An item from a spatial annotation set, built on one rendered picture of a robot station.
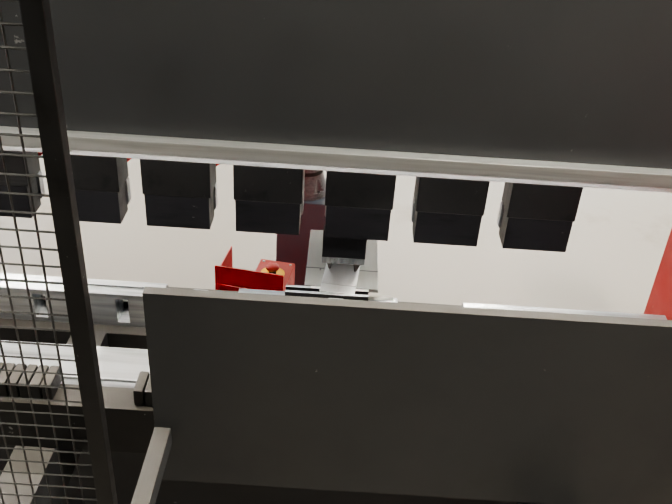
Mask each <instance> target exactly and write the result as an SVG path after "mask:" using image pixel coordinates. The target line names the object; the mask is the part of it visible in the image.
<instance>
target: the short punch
mask: <svg viewBox="0 0 672 504"><path fill-rule="evenodd" d="M366 243H367V240H366V239H351V238H335V237H325V226H324V231H323V249H322V263H337V264H353V265H364V263H365V254H366Z"/></svg>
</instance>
